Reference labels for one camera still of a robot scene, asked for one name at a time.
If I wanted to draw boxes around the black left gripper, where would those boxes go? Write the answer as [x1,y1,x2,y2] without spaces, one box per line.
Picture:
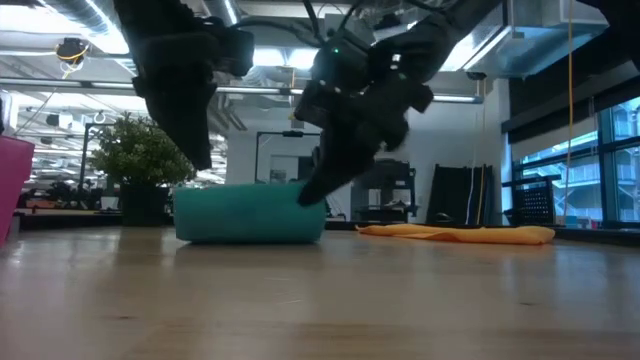
[132,32,219,170]

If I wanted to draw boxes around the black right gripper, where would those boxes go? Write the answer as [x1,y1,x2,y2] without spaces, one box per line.
[294,47,434,207]

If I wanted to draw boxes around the teal microfiber towel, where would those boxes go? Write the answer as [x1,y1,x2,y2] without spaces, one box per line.
[173,182,327,245]

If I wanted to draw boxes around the orange microfiber towel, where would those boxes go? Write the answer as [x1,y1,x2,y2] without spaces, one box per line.
[355,223,556,246]

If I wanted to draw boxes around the pink plastic basket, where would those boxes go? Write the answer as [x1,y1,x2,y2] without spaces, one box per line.
[0,135,35,247]

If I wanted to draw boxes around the artificial green plant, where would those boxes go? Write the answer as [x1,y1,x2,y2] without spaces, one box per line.
[89,113,196,187]

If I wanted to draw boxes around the black background cabinet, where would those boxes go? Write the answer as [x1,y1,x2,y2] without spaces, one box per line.
[349,159,417,224]

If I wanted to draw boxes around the long ceiling light tube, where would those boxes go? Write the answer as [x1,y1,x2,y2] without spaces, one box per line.
[0,77,484,105]

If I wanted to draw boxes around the black plant pot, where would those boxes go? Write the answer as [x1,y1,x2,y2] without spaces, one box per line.
[119,184,171,227]

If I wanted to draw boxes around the black leaning panels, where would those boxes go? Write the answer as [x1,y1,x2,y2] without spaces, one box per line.
[427,163,494,227]

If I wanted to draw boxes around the black round ceiling device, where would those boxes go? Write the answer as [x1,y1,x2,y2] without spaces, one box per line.
[54,37,91,66]

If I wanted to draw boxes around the black perforated cart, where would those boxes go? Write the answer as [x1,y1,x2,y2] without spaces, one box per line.
[501,174,564,227]

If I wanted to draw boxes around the black framed window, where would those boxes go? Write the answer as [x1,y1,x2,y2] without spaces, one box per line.
[509,94,640,229]

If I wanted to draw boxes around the black background rig frame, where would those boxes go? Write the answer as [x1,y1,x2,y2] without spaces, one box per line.
[254,130,321,184]

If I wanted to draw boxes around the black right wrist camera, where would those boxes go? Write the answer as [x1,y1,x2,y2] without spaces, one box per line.
[312,29,374,94]

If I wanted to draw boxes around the black aluminium table frame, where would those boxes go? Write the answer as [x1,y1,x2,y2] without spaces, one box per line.
[17,212,640,247]

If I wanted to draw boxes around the silver ventilation duct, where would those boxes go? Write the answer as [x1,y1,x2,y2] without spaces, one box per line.
[464,0,614,80]

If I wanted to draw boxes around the yellow hanging cable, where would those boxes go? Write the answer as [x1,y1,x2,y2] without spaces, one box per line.
[563,0,576,224]

